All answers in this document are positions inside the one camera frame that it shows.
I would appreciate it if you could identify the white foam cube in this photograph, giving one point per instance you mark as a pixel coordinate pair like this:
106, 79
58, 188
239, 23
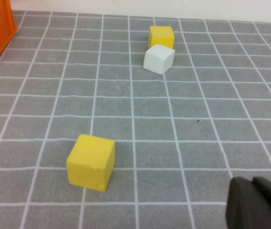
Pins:
158, 59

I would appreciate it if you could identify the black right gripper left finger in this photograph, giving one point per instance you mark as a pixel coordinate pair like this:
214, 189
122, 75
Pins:
242, 210

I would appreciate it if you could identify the grey grid table mat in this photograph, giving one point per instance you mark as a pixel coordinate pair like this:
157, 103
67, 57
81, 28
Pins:
173, 119

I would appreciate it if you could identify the yellow foam cube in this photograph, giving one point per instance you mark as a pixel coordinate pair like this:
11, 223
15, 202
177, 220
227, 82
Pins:
161, 34
90, 162

